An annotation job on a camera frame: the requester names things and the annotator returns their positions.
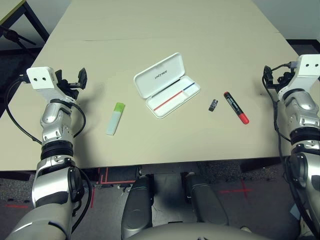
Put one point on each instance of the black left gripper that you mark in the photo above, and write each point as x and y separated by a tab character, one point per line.
70	88

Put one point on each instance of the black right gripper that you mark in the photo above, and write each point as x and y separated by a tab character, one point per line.
282	78

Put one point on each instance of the black marker with red cap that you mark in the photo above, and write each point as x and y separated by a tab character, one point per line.
235	106

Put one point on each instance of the green capped highlighter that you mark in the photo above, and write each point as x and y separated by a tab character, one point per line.
113	122

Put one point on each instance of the small grey metal sharpener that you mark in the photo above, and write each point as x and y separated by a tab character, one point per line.
213	105

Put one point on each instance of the white plastic pencil case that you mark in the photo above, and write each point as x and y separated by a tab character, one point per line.
162	75

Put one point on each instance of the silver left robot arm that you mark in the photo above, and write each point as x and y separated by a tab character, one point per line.
53	117

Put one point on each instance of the black tripod stand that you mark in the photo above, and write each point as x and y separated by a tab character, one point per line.
11	35

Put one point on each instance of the beige side table black legs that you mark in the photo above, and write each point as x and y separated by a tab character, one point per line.
10	10

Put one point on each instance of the grey robot right leg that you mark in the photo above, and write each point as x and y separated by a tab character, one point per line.
207	200

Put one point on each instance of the grey robot leg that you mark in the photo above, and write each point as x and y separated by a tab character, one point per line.
207	200
136	207

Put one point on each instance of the red floor tape strip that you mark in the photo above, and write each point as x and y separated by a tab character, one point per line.
16	206

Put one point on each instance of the light grey foot pedal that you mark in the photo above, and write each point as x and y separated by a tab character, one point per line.
294	212

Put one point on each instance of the grey robot left leg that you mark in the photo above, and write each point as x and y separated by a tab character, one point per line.
136	207

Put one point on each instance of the white bystander shoe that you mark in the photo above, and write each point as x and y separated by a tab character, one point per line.
245	229

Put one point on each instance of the grey robot torso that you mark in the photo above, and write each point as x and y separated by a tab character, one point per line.
200	233

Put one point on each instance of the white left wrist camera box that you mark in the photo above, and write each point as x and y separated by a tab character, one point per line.
40	78

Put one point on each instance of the dark metal table frame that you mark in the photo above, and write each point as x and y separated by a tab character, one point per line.
170	168

